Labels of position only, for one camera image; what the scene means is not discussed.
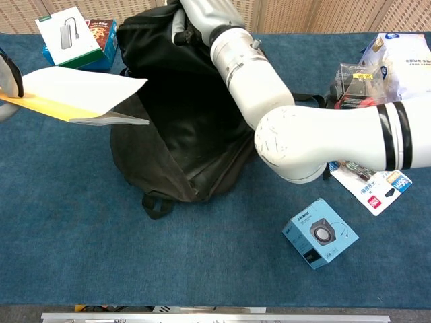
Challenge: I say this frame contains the clear box with orange item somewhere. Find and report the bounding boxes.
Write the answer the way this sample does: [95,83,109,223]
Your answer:
[331,63,388,110]

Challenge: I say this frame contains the light blue speaker box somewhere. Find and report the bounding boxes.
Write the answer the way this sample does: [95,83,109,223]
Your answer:
[281,197,360,271]

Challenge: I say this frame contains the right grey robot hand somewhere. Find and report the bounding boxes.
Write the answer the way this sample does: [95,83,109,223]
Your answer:
[170,8,210,47]

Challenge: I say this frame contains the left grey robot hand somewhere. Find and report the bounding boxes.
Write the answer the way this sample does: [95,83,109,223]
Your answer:
[0,48,25,124]

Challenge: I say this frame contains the black fabric backpack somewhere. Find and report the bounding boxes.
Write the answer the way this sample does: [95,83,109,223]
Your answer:
[110,0,329,221]

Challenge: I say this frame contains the correction tape blister pack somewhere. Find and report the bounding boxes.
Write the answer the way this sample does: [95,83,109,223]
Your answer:
[328,160,413,217]

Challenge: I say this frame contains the white blue plastic bag pack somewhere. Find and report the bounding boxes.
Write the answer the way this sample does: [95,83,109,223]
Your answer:
[358,32,431,102]

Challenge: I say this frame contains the aluminium profile rail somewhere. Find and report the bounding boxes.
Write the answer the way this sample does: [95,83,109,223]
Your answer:
[40,312,391,323]

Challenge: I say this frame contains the blue felt table cloth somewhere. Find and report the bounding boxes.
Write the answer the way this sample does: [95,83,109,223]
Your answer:
[0,32,431,309]

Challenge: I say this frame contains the blue box with brown picture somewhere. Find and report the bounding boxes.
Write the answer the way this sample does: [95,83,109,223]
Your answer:
[42,18,119,71]

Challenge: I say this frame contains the beige lattice partition screen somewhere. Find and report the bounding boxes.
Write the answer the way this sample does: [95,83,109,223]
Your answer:
[0,0,431,34]

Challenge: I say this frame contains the white yellow Lexicon book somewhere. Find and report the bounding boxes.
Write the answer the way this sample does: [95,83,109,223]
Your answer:
[0,66,150,126]

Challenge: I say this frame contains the white green adapter box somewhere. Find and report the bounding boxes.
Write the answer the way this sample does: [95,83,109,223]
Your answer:
[35,6,104,67]

